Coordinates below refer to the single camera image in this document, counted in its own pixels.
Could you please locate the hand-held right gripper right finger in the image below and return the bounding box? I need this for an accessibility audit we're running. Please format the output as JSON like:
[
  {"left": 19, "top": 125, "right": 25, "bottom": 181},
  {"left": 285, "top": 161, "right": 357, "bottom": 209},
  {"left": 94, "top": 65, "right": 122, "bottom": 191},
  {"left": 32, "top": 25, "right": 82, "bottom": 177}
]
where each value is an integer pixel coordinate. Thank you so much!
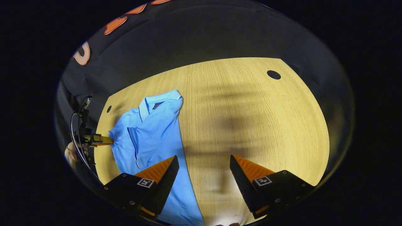
[{"left": 230, "top": 154, "right": 315, "bottom": 219}]

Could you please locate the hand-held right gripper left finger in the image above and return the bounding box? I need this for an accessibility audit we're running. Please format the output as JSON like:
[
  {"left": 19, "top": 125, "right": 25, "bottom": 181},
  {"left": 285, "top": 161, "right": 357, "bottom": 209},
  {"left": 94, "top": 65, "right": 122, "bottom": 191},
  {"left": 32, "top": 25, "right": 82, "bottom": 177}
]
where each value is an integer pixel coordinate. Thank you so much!
[{"left": 102, "top": 155, "right": 180, "bottom": 216}]

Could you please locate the light blue polo T-shirt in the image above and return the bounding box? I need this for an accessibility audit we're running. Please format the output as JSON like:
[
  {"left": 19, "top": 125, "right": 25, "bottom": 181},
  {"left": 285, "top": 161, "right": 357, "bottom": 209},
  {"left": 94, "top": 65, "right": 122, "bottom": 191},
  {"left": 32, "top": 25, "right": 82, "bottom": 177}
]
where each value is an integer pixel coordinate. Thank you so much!
[{"left": 108, "top": 89, "right": 204, "bottom": 226}]

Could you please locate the black cable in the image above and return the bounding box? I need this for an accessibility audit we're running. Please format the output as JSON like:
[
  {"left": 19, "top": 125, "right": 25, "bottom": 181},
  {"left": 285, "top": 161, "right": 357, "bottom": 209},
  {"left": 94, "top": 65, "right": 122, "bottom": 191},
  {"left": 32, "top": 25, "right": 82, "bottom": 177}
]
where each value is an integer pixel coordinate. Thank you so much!
[{"left": 69, "top": 97, "right": 104, "bottom": 186}]

